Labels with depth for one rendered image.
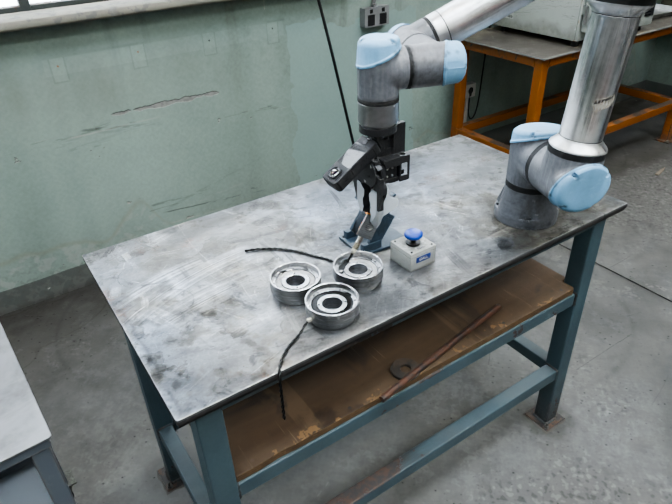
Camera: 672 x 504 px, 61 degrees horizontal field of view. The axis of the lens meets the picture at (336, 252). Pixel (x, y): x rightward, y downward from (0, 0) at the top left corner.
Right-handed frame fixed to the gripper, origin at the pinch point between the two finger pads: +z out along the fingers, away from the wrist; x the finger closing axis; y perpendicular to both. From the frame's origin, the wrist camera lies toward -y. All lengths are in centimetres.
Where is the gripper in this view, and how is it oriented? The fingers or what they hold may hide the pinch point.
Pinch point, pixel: (368, 220)
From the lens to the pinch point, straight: 116.7
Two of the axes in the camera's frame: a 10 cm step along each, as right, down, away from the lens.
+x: -5.2, -4.5, 7.2
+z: 0.3, 8.4, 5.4
